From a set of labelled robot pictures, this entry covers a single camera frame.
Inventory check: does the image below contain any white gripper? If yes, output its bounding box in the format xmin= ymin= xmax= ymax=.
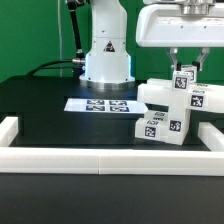
xmin=136 ymin=3 xmax=224 ymax=71

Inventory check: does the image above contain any white tagged cube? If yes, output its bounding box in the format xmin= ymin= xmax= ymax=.
xmin=172 ymin=71 xmax=191 ymax=91
xmin=181 ymin=65 xmax=197 ymax=83

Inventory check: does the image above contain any white chair back frame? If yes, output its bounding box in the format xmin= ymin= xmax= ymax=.
xmin=137 ymin=79 xmax=224 ymax=113

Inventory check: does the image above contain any white chair seat part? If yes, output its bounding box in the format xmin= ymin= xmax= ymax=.
xmin=167 ymin=106 xmax=191 ymax=145

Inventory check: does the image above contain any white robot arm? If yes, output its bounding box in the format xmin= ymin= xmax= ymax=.
xmin=65 ymin=0 xmax=224 ymax=90

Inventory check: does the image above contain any white tag sheet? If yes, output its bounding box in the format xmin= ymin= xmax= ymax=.
xmin=64 ymin=98 xmax=147 ymax=114

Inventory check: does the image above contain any white U-shaped fence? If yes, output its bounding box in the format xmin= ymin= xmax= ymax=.
xmin=0 ymin=117 xmax=224 ymax=176

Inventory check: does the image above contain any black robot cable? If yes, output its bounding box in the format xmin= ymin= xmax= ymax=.
xmin=27 ymin=0 xmax=88 ymax=78

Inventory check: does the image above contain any grey hanging cable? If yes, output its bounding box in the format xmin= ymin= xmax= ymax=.
xmin=57 ymin=0 xmax=64 ymax=78

